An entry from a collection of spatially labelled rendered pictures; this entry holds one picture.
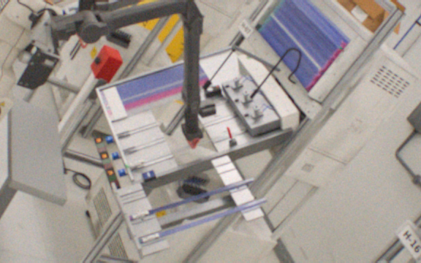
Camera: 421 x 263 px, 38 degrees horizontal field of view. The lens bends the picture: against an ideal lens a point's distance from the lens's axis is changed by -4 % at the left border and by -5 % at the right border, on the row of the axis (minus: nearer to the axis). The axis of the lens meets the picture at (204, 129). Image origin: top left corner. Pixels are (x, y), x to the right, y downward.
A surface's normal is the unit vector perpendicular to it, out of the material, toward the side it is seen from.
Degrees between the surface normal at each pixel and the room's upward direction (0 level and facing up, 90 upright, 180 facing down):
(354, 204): 90
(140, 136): 45
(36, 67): 90
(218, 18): 90
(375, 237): 90
